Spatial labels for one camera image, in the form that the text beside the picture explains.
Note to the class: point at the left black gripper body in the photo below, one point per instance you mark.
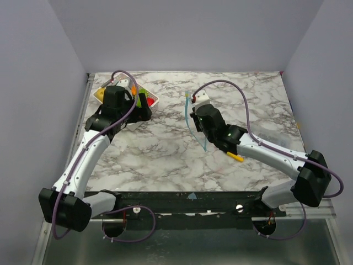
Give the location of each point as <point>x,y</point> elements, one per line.
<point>134,116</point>

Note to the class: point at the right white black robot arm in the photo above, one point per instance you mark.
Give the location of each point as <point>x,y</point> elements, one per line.
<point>308,178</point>

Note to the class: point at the yellow toy pear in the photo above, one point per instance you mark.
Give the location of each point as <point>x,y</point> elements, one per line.
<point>99,94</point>

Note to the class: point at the yellow black utility knife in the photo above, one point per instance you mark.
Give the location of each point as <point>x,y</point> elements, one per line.
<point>235,157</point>

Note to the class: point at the clear zip top bag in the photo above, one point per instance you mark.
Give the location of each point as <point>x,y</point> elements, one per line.
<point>192,122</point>

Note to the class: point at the clear plastic screw box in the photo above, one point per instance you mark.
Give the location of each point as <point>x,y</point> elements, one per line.
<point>281,138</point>

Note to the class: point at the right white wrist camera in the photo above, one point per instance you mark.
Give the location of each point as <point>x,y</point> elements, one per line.
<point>201,98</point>

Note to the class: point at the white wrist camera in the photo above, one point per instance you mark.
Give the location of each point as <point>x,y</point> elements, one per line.
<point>201,98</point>
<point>125,83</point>

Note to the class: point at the white plastic basket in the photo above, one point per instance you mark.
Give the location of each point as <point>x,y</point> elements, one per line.
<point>154,107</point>

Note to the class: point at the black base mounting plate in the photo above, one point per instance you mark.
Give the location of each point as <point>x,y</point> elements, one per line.
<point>189,210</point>

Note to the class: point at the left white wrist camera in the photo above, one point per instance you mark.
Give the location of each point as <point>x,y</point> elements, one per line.
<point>125,83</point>

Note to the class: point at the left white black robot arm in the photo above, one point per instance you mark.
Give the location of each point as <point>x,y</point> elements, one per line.
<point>64,204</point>

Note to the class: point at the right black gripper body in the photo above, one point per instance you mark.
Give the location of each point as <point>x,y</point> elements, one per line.
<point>197,121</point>

